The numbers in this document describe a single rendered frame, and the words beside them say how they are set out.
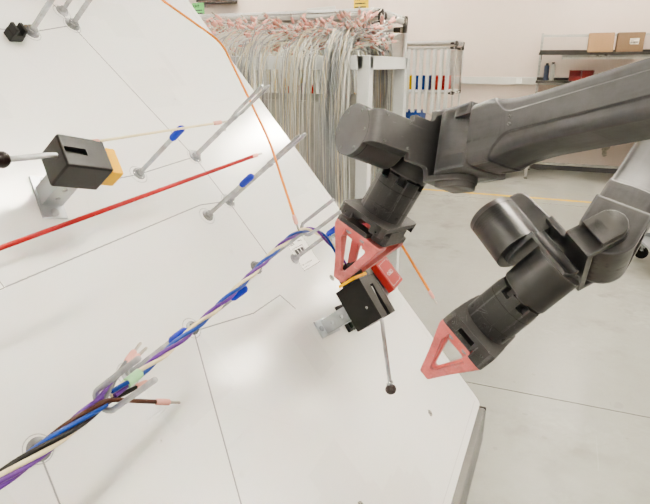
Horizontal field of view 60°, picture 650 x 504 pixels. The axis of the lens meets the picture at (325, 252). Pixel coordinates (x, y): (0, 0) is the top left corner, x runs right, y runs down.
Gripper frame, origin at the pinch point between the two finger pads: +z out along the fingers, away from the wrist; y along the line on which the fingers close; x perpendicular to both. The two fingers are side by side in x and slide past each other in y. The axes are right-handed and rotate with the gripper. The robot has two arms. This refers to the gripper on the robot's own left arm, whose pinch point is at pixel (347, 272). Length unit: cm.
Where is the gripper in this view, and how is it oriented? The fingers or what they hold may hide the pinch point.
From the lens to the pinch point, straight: 72.0
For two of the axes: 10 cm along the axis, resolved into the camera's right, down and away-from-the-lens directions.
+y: -4.9, 1.2, -8.6
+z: -4.5, 8.2, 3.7
